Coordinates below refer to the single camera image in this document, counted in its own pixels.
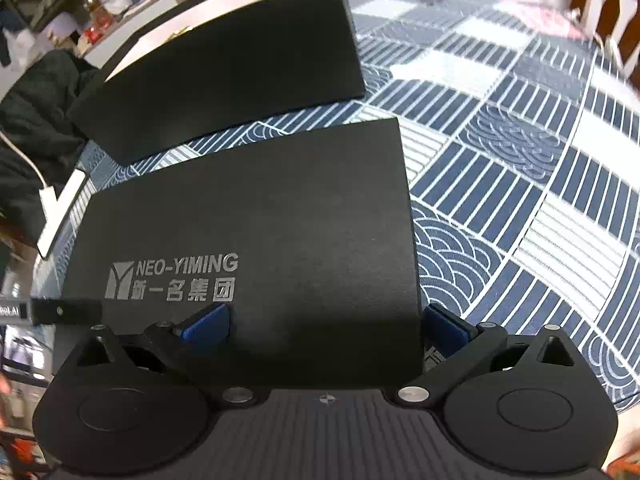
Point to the white charger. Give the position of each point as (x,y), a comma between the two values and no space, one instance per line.
(49,210)

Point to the black jacket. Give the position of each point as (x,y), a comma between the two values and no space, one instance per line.
(40,110)

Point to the black gift box white inside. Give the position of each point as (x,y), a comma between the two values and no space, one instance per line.
(240,70)

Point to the wooden chair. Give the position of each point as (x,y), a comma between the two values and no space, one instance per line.
(612,5)

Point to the blue patterned desktop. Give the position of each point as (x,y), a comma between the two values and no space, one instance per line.
(500,185)

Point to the white edged phone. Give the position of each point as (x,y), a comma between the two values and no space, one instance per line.
(62,215)

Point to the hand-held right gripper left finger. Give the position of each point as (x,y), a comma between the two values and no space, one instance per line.
(207,330)

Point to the black box lid silver print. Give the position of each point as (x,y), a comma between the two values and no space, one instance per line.
(280,230)

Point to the large pink paper note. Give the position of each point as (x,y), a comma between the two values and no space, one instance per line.
(530,7)

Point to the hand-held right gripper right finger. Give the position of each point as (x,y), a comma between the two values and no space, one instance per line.
(445,330)

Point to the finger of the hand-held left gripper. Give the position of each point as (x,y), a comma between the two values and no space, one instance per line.
(70,311)

